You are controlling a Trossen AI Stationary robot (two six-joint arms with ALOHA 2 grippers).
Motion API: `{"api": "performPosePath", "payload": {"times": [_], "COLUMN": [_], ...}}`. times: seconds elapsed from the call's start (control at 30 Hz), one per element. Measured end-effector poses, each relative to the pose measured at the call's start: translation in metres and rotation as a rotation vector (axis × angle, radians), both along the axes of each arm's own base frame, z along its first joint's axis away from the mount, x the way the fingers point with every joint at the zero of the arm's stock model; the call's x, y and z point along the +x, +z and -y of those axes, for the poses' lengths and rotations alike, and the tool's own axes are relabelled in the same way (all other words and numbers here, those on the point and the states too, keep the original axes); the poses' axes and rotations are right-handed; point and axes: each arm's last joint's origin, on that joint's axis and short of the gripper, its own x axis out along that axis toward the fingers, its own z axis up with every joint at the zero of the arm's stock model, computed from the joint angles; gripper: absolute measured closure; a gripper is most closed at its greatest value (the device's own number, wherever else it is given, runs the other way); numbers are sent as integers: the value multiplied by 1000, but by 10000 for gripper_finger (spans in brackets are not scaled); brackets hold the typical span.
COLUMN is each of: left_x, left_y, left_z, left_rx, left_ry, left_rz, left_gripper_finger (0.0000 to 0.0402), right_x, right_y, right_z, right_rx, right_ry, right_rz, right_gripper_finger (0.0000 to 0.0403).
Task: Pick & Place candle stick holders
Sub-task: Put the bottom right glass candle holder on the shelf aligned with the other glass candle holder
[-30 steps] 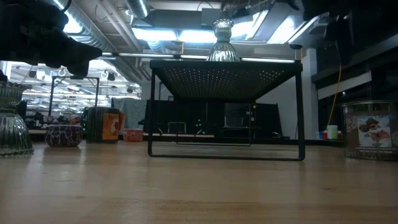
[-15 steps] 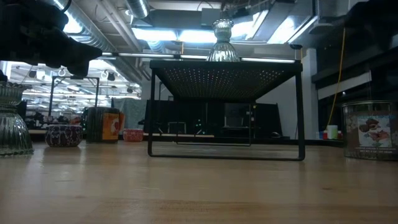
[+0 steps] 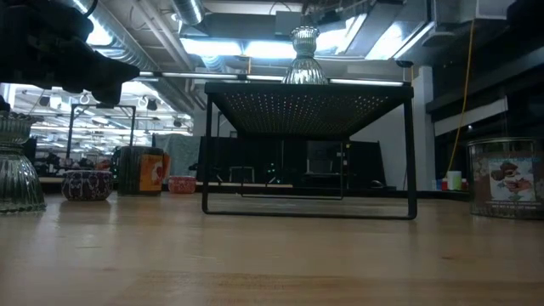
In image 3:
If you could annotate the black background station frame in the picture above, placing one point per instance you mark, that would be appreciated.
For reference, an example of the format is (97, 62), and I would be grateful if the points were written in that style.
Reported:
(70, 136)

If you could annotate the small red bottle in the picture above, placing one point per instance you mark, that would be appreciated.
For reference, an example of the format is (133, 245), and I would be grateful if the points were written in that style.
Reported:
(444, 185)

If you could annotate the dark background cabinet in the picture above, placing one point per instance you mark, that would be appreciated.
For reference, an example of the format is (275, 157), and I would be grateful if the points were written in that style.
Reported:
(255, 153)

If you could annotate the black ceiling camera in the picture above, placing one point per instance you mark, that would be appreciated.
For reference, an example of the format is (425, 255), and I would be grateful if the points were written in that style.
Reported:
(404, 64)

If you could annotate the pink patterned candle tin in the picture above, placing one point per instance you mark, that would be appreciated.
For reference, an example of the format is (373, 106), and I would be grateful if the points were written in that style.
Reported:
(182, 185)

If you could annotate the floral label glass candle jar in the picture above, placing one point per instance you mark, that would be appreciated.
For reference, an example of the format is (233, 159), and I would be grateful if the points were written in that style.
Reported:
(506, 178)

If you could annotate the silver spiral air duct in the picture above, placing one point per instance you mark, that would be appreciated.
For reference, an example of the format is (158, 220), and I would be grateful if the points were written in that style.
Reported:
(127, 47)

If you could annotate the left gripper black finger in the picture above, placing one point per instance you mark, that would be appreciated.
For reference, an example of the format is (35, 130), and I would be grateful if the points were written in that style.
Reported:
(119, 72)

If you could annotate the orange label candle jar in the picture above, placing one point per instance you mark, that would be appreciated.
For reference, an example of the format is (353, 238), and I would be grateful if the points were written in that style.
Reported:
(144, 172)

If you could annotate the black perforated metal shelf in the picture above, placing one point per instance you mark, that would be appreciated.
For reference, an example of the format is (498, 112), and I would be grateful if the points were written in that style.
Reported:
(306, 106)

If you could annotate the round silver duct pipe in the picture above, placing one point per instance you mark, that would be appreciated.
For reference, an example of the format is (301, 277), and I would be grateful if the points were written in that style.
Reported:
(189, 10)

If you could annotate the long white light bar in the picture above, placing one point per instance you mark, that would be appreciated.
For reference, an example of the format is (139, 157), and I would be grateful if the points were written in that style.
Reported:
(191, 75)

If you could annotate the grey fabric panel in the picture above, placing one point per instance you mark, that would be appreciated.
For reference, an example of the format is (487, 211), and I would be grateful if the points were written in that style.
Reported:
(183, 153)

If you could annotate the black aluminium table frame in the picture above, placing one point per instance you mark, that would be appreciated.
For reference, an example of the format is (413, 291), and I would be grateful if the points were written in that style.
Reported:
(297, 192)

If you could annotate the ribbed clear glass candlestick holder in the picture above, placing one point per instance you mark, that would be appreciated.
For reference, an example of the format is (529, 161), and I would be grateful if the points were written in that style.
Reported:
(19, 178)
(305, 70)

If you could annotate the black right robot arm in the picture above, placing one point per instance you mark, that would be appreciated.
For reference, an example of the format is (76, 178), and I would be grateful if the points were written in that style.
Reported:
(529, 13)

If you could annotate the white plastic container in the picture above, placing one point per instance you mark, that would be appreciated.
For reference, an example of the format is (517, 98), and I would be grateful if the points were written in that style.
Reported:
(454, 180)

